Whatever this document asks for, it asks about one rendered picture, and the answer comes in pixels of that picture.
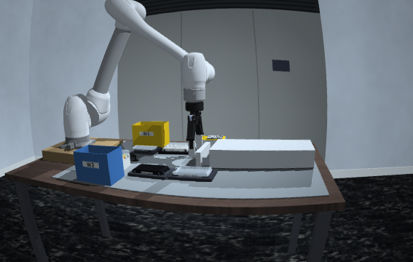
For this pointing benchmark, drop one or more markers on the blue open-top bin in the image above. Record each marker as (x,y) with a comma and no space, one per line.
(100,164)

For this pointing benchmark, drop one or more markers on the yellow bin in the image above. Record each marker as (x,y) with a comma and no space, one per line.
(151,134)

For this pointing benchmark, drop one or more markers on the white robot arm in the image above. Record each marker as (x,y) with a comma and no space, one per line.
(82,112)

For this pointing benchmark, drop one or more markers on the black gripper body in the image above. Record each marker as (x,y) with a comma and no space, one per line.
(194,109)

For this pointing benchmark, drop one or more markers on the light grey bench mat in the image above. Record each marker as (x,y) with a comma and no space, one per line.
(227,184)

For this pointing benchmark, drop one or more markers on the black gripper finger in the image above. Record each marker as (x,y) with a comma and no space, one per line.
(191,128)
(199,132)

